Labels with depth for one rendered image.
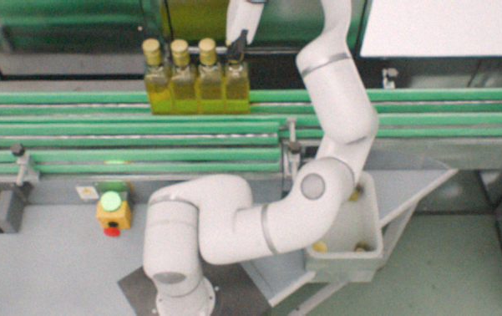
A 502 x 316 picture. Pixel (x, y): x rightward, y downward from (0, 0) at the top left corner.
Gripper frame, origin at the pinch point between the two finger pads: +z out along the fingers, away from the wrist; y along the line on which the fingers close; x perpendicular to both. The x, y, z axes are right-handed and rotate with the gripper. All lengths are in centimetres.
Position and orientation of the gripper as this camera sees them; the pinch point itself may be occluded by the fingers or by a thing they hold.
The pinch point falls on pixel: (234, 45)
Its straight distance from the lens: 116.3
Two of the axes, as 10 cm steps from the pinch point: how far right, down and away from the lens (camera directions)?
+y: 0.0, 8.4, -5.4
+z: -2.6, 5.2, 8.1
